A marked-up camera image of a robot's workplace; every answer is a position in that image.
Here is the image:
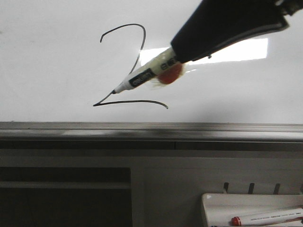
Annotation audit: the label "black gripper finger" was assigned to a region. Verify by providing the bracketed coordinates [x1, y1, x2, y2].
[171, 0, 289, 63]

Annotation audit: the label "black whiteboard marker with magnet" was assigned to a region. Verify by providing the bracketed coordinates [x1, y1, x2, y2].
[113, 47, 183, 94]

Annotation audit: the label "red capped whiteboard marker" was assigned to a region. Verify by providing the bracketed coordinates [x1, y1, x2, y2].
[231, 208, 303, 226]

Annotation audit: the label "clear acrylic marker tray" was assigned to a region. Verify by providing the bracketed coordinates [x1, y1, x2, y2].
[201, 193, 303, 227]

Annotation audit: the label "white whiteboard with aluminium frame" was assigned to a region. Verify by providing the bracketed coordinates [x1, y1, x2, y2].
[0, 0, 303, 141]

